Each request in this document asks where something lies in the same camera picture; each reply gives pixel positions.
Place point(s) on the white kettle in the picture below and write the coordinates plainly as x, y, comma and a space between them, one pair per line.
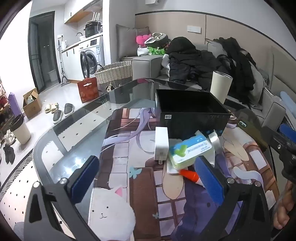
65, 44

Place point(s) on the dark patterned helmet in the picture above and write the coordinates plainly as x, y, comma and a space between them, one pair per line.
157, 38

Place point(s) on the light blue cloth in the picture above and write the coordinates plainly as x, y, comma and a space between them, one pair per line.
288, 98

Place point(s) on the beige slippers pair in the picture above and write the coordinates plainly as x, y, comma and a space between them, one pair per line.
51, 108

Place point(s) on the small white bin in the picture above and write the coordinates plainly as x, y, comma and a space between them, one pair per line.
52, 76

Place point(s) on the orange marker pen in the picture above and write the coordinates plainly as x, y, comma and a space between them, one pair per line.
189, 174

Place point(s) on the black countertop appliance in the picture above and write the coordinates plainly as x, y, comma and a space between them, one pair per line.
91, 29

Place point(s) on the white trash bin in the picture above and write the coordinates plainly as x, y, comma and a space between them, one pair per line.
20, 132

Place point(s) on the green and white box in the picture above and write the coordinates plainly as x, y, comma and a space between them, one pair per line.
185, 153

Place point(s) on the black and white rug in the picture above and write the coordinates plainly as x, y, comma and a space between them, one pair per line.
13, 201

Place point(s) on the white bag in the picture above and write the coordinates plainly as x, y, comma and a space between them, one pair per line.
143, 51

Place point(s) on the white washing machine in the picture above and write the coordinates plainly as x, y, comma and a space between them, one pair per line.
92, 55

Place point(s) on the white sneakers pair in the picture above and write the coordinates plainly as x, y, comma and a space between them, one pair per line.
9, 136

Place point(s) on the person's right hand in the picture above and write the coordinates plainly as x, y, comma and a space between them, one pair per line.
284, 208

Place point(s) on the printed desk mat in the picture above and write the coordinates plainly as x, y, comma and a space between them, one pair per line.
143, 192

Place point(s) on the grey sofa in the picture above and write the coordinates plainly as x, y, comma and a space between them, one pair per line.
143, 67

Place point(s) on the white cylindrical bin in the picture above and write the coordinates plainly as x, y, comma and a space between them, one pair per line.
219, 88

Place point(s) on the black storage box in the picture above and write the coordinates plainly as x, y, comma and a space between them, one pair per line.
192, 122

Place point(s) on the cardboard box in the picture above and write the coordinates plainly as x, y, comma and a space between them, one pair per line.
32, 106

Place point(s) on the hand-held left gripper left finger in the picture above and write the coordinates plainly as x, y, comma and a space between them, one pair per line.
85, 178

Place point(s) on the mop stand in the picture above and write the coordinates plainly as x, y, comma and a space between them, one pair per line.
63, 76

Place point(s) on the grey cushion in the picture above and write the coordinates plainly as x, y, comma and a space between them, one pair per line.
126, 41

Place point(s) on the shoe rack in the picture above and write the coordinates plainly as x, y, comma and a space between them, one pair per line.
4, 109

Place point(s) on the pink plush toy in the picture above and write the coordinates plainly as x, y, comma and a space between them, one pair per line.
141, 39

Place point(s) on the white upper cabinet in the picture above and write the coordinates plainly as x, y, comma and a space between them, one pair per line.
76, 9

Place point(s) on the white counter cabinet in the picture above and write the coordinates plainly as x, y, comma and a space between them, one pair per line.
70, 62

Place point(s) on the wicker basket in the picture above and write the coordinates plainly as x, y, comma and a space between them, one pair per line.
113, 74

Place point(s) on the red paper bag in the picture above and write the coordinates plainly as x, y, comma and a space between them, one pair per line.
89, 91

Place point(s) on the wall switch plate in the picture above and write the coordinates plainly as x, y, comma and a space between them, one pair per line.
194, 29

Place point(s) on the black jacket pile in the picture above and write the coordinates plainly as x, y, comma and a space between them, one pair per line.
187, 60

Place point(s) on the purple yoga mat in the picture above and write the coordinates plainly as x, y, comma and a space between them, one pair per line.
14, 104

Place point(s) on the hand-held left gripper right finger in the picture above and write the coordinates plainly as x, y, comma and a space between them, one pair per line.
208, 180

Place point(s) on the dark glass door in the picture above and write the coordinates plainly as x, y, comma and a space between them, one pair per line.
42, 51

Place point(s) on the white charger adapter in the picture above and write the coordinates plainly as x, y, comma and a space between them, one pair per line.
161, 143

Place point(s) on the black shoes pair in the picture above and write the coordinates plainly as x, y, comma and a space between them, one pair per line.
9, 154

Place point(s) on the black clothes heap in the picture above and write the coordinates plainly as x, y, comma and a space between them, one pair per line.
240, 69

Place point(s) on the white cloth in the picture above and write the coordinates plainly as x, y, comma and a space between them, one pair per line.
165, 62

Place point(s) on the silver tape roll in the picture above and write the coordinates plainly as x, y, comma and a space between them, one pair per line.
215, 139

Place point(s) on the black and white plush toy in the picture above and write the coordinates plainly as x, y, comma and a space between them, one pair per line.
110, 87

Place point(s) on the white router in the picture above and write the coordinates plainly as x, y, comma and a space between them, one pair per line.
95, 19

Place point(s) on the green cloth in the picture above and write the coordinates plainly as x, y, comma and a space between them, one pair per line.
157, 50

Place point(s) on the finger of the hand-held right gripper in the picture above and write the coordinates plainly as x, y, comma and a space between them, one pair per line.
286, 131

